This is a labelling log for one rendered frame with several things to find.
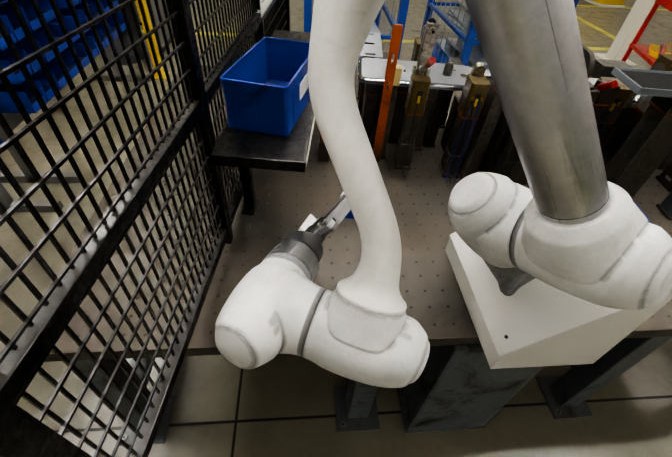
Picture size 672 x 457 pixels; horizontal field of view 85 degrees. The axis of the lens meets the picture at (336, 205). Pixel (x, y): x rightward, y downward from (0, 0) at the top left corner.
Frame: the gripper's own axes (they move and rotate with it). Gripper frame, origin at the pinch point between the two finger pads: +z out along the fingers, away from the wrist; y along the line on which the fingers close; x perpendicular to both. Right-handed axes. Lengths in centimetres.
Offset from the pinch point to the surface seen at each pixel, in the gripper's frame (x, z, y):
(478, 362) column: 59, 6, 4
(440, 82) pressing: 2, 70, -23
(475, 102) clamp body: 12, 57, -29
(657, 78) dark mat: 39, 58, -68
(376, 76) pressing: -15, 65, -9
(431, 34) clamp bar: -12, 55, -32
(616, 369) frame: 110, 37, -13
